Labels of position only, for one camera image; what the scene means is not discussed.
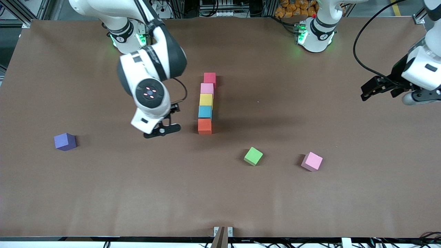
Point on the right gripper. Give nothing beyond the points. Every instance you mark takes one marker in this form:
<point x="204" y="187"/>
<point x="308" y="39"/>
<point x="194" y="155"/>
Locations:
<point x="175" y="107"/>

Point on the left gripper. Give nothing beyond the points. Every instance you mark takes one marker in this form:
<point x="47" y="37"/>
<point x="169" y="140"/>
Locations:
<point x="397" y="76"/>

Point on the blue foam cube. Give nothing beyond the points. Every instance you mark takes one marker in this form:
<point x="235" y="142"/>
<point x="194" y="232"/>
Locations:
<point x="205" y="111"/>

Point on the yellow foam cube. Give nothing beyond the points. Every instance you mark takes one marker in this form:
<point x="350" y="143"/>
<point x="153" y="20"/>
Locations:
<point x="206" y="99"/>

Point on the orange foam cube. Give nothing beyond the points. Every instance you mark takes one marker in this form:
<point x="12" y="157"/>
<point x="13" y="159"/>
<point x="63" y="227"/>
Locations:
<point x="204" y="126"/>

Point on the pink foam cube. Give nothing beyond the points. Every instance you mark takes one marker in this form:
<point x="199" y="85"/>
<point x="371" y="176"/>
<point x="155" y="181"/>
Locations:
<point x="207" y="88"/>
<point x="312" y="161"/>

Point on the red foam cube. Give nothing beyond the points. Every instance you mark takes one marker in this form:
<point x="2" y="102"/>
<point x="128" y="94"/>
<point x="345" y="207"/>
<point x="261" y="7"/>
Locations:
<point x="209" y="78"/>

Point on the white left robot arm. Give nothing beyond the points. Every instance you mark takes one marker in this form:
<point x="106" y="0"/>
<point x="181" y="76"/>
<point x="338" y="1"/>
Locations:
<point x="318" y="31"/>

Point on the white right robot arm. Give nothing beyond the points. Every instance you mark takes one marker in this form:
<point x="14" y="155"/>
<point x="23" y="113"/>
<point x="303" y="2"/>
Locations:
<point x="165" y="58"/>

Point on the brown table cover sheet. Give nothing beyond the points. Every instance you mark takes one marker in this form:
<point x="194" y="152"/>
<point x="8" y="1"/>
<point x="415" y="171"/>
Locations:
<point x="206" y="193"/>

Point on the green foam cube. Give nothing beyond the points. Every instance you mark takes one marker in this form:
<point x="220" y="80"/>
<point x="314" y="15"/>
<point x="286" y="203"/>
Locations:
<point x="253" y="156"/>

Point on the long white power strip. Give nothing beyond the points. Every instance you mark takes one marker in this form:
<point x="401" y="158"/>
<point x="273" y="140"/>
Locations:
<point x="224" y="13"/>

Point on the purple foam cube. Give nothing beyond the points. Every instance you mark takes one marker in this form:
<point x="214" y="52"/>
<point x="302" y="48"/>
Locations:
<point x="64" y="142"/>

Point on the bag of orange items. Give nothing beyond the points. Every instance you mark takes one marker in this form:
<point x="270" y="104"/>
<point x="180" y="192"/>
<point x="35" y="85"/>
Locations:
<point x="293" y="10"/>

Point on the white paper tag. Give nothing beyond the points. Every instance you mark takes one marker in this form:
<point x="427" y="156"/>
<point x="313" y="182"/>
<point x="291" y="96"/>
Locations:
<point x="347" y="243"/>

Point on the aluminium frame profile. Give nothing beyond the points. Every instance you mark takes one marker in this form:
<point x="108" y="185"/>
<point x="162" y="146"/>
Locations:
<point x="418" y="19"/>
<point x="27" y="23"/>

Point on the grey metal clamp bracket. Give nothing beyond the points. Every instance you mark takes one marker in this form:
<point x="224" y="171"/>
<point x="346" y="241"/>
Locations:
<point x="230" y="231"/>

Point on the brown stand post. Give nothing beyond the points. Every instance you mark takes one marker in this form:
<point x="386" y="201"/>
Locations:
<point x="218" y="241"/>

